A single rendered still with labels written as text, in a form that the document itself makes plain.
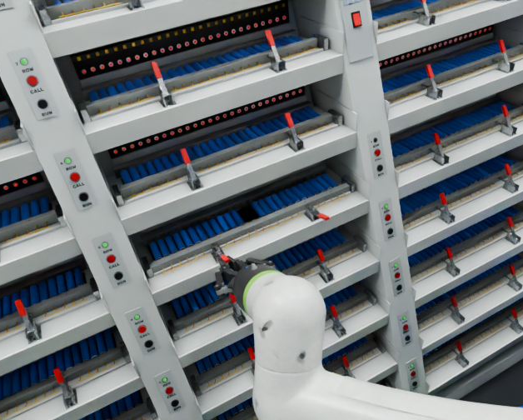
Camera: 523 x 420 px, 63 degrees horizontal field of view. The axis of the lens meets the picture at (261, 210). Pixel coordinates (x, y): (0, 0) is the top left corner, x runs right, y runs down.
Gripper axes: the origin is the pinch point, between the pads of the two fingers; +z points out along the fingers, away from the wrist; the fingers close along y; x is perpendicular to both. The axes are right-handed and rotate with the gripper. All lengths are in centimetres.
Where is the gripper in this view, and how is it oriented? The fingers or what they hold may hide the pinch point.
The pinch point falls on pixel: (229, 266)
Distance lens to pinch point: 97.4
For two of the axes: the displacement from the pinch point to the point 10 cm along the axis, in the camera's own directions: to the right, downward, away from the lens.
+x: -3.2, -9.3, -1.9
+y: 8.9, -3.6, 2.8
